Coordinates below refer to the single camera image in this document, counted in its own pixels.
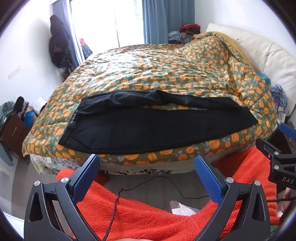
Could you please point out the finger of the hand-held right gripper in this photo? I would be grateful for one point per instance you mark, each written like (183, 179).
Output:
(288, 131)
(268, 148)

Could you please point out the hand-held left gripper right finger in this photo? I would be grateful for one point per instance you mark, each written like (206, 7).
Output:
(208, 180)

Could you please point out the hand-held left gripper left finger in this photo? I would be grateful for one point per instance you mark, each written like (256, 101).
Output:
(86, 177)

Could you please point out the black pants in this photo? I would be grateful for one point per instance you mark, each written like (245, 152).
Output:
(161, 129)

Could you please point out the blue knitted cloth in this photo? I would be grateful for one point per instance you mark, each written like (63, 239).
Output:
(279, 97)

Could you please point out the white dotted cloth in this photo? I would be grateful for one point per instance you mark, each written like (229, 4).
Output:
(183, 209)

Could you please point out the patterned white bed sheet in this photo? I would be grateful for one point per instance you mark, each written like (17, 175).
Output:
(46, 163)

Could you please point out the teal pillow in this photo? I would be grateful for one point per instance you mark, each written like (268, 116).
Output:
(263, 77)

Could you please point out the orange fleece garment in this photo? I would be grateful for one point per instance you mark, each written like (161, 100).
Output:
(143, 215)

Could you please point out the cream padded headboard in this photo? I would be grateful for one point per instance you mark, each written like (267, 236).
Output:
(266, 53)

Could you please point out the brown wooden cabinet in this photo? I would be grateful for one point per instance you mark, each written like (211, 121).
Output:
(13, 134)

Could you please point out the heap of clothes and bags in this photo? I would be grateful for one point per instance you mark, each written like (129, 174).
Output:
(20, 104)

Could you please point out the green quilt with orange print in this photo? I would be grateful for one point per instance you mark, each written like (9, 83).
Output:
(150, 69)

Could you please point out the patterned hanging garment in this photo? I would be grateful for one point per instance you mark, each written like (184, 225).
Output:
(85, 47)

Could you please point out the hanging dark coats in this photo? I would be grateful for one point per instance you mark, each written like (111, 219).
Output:
(59, 41)

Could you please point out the pile of colourful clothes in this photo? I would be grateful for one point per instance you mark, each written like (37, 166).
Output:
(189, 29)

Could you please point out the bright window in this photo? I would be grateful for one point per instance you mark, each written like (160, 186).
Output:
(104, 23)

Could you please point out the blue curtain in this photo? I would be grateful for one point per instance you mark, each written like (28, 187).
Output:
(61, 9)
(166, 20)

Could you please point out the white wall switch plate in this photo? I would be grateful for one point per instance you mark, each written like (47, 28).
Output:
(15, 72)

